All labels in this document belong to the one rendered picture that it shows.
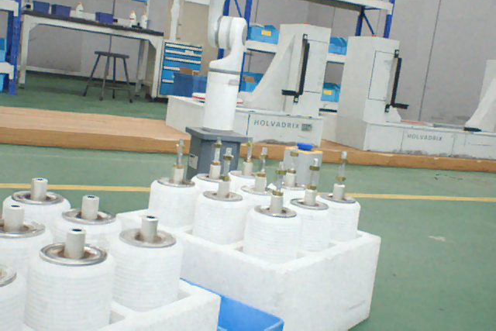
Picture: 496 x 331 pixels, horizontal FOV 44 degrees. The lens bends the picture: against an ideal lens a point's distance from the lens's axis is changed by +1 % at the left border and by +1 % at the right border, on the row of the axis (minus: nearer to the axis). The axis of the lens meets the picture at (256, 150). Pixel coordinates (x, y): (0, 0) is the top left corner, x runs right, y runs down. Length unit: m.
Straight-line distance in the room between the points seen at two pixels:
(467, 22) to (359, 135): 4.28
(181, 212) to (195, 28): 6.58
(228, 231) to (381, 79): 2.98
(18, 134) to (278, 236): 2.15
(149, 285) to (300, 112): 2.94
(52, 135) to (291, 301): 2.17
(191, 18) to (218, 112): 5.99
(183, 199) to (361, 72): 2.94
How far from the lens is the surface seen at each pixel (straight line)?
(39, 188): 0.98
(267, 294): 1.00
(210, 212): 1.08
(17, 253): 0.79
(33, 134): 3.03
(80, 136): 3.07
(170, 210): 1.16
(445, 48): 8.18
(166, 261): 0.79
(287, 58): 3.70
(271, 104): 3.67
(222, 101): 1.71
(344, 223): 1.23
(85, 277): 0.70
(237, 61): 1.71
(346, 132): 4.05
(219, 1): 1.70
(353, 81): 4.06
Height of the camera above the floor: 0.49
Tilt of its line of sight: 8 degrees down
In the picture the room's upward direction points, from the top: 8 degrees clockwise
